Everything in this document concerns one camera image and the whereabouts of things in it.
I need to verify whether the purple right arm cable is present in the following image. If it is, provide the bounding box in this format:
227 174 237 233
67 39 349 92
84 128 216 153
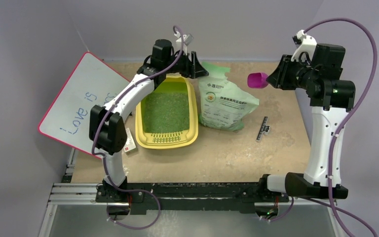
302 18 379 237

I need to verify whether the pink framed whiteboard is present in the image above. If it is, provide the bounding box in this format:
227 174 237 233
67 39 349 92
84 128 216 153
38 52 129 154

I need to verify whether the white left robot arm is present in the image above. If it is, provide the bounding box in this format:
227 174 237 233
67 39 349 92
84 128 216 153
89 35 208 202

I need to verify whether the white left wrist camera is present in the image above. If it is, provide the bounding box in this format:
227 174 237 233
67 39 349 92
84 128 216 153
174 32 194 54

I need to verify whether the green cat litter bag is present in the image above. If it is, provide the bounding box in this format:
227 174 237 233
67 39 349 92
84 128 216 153
198 62 260 131

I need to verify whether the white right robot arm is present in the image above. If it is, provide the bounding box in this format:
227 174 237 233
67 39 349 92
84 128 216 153
257 43 356 201

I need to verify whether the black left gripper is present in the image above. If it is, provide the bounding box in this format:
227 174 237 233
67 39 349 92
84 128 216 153
163 50 208 79

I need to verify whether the yellow litter box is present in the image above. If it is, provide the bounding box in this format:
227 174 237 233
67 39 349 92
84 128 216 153
135 76 198 150

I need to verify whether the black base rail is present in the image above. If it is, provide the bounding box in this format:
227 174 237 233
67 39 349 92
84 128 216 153
95 180 289 215

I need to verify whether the black ruler strip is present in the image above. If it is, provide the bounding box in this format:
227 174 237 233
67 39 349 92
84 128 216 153
256 116 270 142

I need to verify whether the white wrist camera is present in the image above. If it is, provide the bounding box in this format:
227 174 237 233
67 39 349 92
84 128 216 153
174 32 194 54
291 30 317 62

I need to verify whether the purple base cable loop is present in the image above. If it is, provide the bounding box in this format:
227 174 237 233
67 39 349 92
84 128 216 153
106 191 162 231

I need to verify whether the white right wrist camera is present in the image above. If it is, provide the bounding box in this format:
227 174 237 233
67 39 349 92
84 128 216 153
291 30 317 62

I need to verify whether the magenta plastic litter scoop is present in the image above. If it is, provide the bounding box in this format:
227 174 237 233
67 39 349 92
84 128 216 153
247 72 268 89

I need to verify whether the small white red box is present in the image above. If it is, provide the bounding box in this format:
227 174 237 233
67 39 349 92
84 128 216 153
123 128 137 154

